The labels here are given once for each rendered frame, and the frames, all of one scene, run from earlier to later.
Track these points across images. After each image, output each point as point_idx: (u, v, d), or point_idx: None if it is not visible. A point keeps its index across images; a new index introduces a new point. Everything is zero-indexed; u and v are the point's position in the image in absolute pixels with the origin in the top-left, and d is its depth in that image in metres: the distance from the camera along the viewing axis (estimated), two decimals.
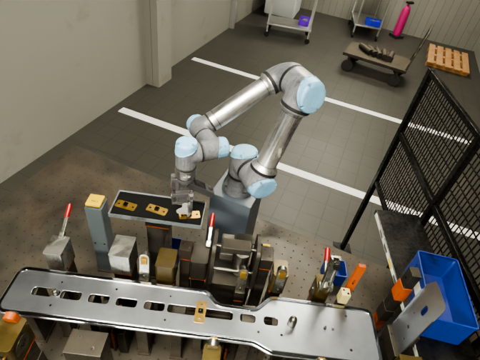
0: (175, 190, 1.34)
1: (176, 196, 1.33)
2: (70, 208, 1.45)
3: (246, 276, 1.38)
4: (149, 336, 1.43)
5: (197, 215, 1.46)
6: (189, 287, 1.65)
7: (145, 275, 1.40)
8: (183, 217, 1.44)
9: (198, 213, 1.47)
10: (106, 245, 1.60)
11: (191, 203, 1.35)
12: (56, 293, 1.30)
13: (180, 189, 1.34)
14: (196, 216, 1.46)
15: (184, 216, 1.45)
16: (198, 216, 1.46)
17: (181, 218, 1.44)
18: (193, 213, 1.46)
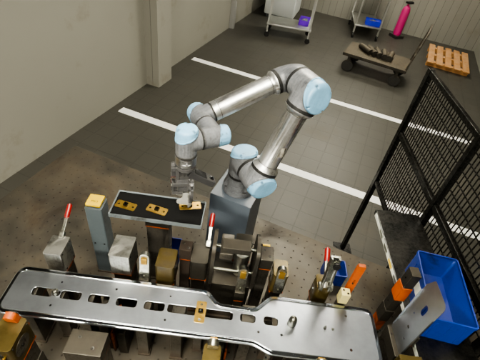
0: (175, 179, 1.31)
1: (176, 186, 1.29)
2: (70, 208, 1.45)
3: (246, 276, 1.38)
4: (149, 336, 1.43)
5: (198, 206, 1.43)
6: (189, 287, 1.65)
7: (145, 275, 1.40)
8: (184, 208, 1.41)
9: (199, 204, 1.43)
10: (106, 245, 1.60)
11: (192, 193, 1.32)
12: (56, 293, 1.30)
13: (180, 178, 1.30)
14: (196, 206, 1.42)
15: (184, 207, 1.41)
16: (198, 206, 1.42)
17: (182, 208, 1.40)
18: (194, 204, 1.43)
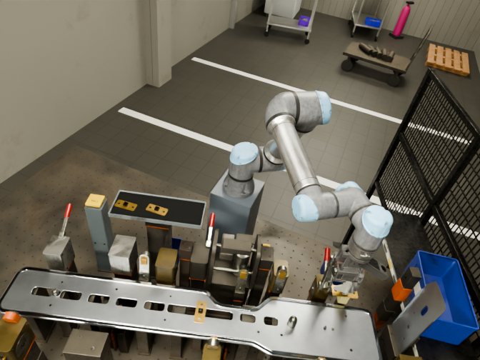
0: (341, 264, 1.07)
1: (343, 274, 1.05)
2: (70, 208, 1.45)
3: (246, 276, 1.38)
4: (149, 336, 1.43)
5: (354, 294, 1.17)
6: (189, 287, 1.65)
7: (145, 275, 1.40)
8: (338, 293, 1.16)
9: (356, 292, 1.18)
10: (106, 245, 1.60)
11: (358, 285, 1.07)
12: (56, 293, 1.30)
13: (348, 266, 1.06)
14: (353, 295, 1.17)
15: (338, 293, 1.17)
16: (355, 295, 1.17)
17: (336, 294, 1.16)
18: None
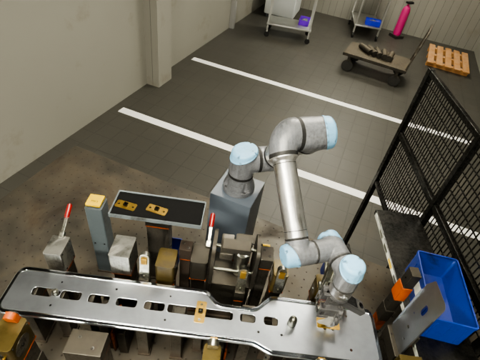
0: (323, 302, 1.21)
1: (324, 311, 1.19)
2: (70, 208, 1.45)
3: (246, 276, 1.38)
4: (149, 336, 1.43)
5: (336, 326, 1.31)
6: (189, 287, 1.65)
7: (145, 275, 1.40)
8: (322, 326, 1.30)
9: (338, 323, 1.32)
10: (106, 245, 1.60)
11: (338, 321, 1.21)
12: (56, 293, 1.30)
13: (329, 303, 1.20)
14: (335, 326, 1.31)
15: (322, 325, 1.31)
16: (337, 326, 1.31)
17: (320, 326, 1.30)
18: None
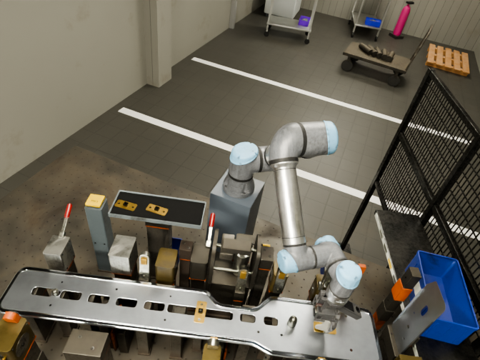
0: (320, 306, 1.23)
1: (321, 315, 1.22)
2: (70, 208, 1.45)
3: (246, 276, 1.38)
4: (149, 336, 1.43)
5: (333, 330, 1.34)
6: (189, 287, 1.65)
7: (145, 275, 1.40)
8: (319, 330, 1.33)
9: (334, 328, 1.34)
10: (106, 245, 1.60)
11: (336, 324, 1.23)
12: (56, 293, 1.30)
13: (326, 308, 1.22)
14: (331, 331, 1.33)
15: (319, 328, 1.33)
16: (333, 331, 1.33)
17: (316, 330, 1.33)
18: None
